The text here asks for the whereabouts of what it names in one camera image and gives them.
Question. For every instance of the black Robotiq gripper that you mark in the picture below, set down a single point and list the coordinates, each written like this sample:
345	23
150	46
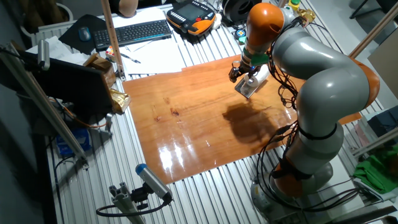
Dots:
248	69

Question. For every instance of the white paper roll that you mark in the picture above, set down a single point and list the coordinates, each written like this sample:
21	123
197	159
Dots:
259	79

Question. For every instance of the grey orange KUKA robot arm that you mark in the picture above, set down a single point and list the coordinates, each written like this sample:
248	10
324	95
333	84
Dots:
326	84

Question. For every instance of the bystander bare hand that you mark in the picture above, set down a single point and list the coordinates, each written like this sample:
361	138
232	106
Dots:
128	7

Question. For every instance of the green flange adapter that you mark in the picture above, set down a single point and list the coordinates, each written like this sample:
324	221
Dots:
255	57

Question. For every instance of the small round black tape measure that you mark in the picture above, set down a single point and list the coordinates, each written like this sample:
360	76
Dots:
240	33

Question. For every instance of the small white rounded object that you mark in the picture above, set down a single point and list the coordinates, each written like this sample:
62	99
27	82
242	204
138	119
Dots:
217	21

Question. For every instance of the black round spool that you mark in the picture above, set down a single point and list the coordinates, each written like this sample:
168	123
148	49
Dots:
236	11

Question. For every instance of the glossy wooden board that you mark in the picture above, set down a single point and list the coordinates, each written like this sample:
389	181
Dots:
192	124

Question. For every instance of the black orange teach pendant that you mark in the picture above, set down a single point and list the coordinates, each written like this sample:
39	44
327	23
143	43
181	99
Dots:
189	14

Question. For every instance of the crumpled golden object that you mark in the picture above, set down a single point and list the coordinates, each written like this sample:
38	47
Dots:
306	15

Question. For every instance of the large printed paper sheet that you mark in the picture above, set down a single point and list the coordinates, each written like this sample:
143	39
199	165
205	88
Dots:
155	59

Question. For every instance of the dark pen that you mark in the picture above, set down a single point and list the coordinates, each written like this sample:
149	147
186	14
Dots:
130	58

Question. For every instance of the black computer keyboard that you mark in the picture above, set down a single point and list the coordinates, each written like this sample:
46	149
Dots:
133	32

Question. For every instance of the golden foil bag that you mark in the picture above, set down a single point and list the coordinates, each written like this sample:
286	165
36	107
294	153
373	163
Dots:
120	100

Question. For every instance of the colourful puzzle cube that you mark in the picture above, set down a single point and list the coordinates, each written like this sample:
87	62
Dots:
110	53

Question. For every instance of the beige cardboard panel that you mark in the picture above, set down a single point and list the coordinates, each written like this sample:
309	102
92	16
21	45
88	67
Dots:
385	68

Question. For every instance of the small wooden box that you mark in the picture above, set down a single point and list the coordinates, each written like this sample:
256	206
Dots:
101	65

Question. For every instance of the dark blue box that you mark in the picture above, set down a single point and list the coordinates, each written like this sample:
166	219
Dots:
384	121

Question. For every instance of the black mouse pad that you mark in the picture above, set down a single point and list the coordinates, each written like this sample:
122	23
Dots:
93	23

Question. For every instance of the grey blue computer mouse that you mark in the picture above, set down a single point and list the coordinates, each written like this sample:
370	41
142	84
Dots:
84	33

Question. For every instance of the green cloth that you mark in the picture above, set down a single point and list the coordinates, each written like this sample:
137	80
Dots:
376	174

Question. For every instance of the black flat panel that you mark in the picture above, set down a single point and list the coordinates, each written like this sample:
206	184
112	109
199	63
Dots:
68	84

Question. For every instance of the blue package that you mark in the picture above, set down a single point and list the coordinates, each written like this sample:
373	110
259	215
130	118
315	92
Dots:
73	143

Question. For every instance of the white rimmed bin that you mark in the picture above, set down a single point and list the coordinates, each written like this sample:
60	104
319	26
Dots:
67	9

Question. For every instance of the white paper sheet stack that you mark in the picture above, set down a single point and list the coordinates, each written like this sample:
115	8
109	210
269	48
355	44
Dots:
53	48

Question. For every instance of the long aluminium profile beam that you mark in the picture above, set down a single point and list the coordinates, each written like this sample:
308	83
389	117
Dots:
40	102

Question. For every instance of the brown frame post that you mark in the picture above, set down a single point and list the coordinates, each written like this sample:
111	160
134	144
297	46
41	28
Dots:
112	37

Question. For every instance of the diagonal brown frame beam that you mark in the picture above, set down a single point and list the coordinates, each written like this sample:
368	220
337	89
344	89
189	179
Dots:
373	31

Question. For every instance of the silver camera with blue cap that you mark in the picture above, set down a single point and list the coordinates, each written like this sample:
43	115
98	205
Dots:
152	180

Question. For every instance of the short aluminium frame beam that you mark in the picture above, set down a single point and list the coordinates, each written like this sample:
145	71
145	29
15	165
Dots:
376	141

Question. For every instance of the short aluminium profile mount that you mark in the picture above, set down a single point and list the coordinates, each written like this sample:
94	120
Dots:
124	202

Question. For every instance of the plain silver camera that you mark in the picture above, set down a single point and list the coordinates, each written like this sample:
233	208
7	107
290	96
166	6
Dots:
43	54

